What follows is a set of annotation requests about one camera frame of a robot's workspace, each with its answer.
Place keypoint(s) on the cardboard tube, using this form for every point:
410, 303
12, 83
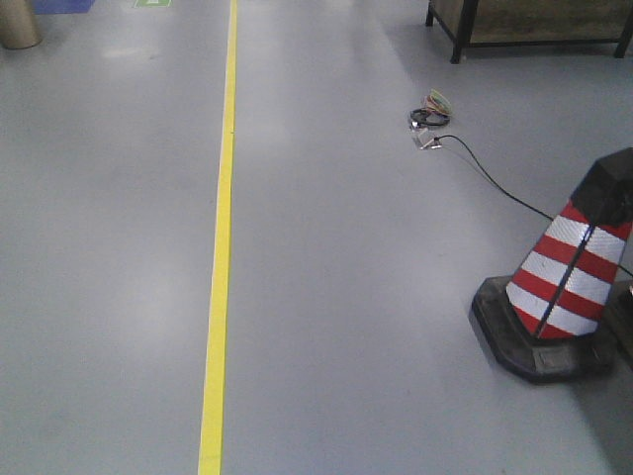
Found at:
19, 27

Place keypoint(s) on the red white traffic cone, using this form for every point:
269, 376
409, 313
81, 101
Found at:
542, 323

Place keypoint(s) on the black framed wooden cabinet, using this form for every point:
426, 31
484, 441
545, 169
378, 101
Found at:
511, 23

